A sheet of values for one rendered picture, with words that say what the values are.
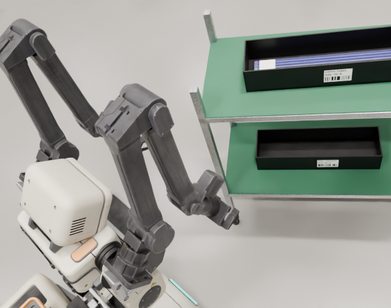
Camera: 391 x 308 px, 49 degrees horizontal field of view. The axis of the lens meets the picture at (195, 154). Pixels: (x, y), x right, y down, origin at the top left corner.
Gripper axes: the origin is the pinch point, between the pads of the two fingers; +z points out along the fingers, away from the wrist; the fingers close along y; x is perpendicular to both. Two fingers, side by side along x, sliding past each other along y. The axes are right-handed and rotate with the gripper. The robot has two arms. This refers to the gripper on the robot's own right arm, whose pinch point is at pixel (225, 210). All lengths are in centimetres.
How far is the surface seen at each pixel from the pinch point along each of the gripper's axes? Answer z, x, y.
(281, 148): 83, -29, 29
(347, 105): 29, -52, -6
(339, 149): 90, -43, 6
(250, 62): 27, -51, 37
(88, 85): 106, 1, 202
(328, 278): 103, 15, -20
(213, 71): 23, -40, 47
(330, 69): 23, -59, 4
